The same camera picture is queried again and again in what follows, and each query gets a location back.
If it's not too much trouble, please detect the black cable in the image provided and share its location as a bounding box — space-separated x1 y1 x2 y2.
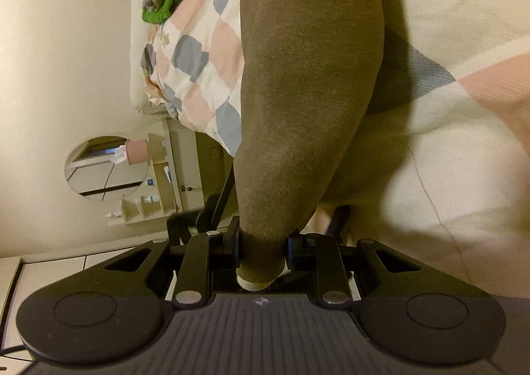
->
0 343 30 359

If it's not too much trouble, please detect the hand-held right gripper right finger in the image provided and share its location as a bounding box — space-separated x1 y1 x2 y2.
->
287 231 420 306

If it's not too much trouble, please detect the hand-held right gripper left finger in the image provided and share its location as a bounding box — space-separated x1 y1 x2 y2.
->
105 220 243 310

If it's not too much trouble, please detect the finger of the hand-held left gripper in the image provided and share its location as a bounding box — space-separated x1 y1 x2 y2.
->
167 173 240 253
327 205 352 240

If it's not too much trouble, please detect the oval mirror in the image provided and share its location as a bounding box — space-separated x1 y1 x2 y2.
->
64 135 150 203

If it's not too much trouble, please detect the brown garment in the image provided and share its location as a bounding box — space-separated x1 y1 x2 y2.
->
231 0 388 292

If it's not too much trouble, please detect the checkered teddy bear quilt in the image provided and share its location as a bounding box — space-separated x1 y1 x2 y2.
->
140 0 530 301

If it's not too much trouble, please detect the pink round tissue holder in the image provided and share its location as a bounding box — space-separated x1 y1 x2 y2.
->
125 139 150 165

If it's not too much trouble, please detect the white vanity table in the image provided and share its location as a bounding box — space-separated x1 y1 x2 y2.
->
107 117 235 227

